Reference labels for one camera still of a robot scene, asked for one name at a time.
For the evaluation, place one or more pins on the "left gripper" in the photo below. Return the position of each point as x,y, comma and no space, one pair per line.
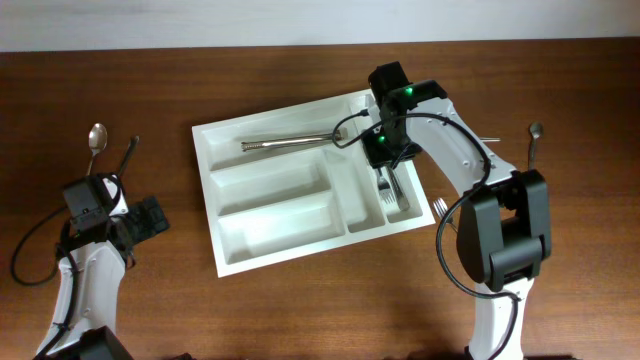
150,222

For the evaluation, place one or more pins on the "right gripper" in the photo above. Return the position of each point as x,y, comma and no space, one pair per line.
376,156

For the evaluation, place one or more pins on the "silver fork short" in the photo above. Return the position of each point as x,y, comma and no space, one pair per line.
385,189

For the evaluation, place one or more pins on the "silver fork long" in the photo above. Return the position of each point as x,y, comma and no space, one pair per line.
441,208

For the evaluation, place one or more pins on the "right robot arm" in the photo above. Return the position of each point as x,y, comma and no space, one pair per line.
504,230

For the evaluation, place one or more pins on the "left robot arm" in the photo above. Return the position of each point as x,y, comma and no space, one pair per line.
95,249

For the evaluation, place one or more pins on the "silver spoon far left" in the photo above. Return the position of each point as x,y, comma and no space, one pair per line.
97,142

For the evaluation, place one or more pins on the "white plastic cutlery tray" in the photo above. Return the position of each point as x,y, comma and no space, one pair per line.
272,205

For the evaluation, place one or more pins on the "silver spoon dark handle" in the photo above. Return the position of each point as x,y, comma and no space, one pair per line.
133,143

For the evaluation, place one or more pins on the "small dark-handled spoon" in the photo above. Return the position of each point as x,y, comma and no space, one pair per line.
536,131

